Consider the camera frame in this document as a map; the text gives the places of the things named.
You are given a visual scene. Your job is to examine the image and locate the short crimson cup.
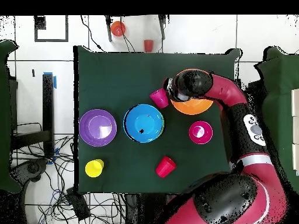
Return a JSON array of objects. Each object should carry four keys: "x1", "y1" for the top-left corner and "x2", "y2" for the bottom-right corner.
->
[{"x1": 149, "y1": 87, "x2": 169, "y2": 110}]

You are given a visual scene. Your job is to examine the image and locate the large orange bowl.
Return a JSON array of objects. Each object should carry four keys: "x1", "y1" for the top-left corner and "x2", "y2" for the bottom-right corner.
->
[{"x1": 170, "y1": 68, "x2": 214, "y2": 116}]

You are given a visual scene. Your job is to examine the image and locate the light blue bowl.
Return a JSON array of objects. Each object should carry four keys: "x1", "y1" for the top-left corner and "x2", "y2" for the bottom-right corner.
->
[{"x1": 123, "y1": 103, "x2": 165, "y2": 144}]

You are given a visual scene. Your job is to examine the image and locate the purple bowl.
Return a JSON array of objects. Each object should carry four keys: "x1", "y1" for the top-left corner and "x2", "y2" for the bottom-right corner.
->
[{"x1": 78, "y1": 108, "x2": 117, "y2": 147}]

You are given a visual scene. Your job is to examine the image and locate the tall red cup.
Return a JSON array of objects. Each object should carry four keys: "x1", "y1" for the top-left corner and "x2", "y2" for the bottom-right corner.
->
[{"x1": 155, "y1": 156, "x2": 178, "y2": 179}]

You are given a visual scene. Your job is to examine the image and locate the dark green tablecloth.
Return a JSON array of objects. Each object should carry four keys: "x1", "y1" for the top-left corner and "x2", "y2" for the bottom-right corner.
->
[{"x1": 73, "y1": 45, "x2": 241, "y2": 194}]

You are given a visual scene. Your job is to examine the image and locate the orange-red cup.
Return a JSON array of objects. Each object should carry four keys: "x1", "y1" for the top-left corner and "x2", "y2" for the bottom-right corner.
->
[{"x1": 144, "y1": 39, "x2": 154, "y2": 53}]

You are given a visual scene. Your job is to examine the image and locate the small crimson bowl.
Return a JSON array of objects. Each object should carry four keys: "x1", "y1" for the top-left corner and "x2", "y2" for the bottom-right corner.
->
[{"x1": 188, "y1": 120, "x2": 214, "y2": 145}]

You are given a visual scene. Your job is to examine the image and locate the small orange bowl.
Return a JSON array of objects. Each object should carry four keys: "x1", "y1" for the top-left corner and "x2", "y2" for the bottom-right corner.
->
[{"x1": 110, "y1": 20, "x2": 127, "y2": 37}]

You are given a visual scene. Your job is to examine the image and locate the blue tape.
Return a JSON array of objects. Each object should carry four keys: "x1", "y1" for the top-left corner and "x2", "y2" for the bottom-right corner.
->
[{"x1": 43, "y1": 71, "x2": 57, "y2": 89}]

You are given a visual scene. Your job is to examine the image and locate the yellow cup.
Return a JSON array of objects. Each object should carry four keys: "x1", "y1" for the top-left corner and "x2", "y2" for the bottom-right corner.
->
[{"x1": 85, "y1": 159, "x2": 105, "y2": 179}]

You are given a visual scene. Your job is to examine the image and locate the green cloth covered table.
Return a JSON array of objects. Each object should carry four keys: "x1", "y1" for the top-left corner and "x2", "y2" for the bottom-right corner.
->
[
  {"x1": 253, "y1": 45, "x2": 299, "y2": 194},
  {"x1": 0, "y1": 39, "x2": 22, "y2": 194}
]

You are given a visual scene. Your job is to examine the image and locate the white boxes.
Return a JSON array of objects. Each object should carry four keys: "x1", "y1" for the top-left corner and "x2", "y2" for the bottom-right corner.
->
[{"x1": 291, "y1": 88, "x2": 299, "y2": 176}]

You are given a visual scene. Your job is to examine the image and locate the black power box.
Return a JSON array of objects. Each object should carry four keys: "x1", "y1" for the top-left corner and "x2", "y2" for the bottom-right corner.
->
[{"x1": 65, "y1": 187, "x2": 91, "y2": 222}]

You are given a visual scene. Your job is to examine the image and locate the black metal table frame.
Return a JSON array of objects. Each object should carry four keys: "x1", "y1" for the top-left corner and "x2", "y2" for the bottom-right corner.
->
[
  {"x1": 234, "y1": 78, "x2": 267, "y2": 113},
  {"x1": 10, "y1": 73, "x2": 55, "y2": 158}
]

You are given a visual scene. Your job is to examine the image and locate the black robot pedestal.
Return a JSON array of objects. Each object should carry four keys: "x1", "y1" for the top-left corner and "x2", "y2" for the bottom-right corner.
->
[{"x1": 124, "y1": 192, "x2": 175, "y2": 224}]

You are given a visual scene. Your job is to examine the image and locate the black square frame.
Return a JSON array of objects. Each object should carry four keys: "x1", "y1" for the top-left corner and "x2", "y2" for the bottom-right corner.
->
[{"x1": 34, "y1": 15, "x2": 69, "y2": 43}]

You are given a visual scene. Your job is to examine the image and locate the tangle of cables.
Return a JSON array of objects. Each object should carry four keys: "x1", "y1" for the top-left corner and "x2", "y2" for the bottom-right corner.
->
[{"x1": 11, "y1": 122, "x2": 127, "y2": 224}]

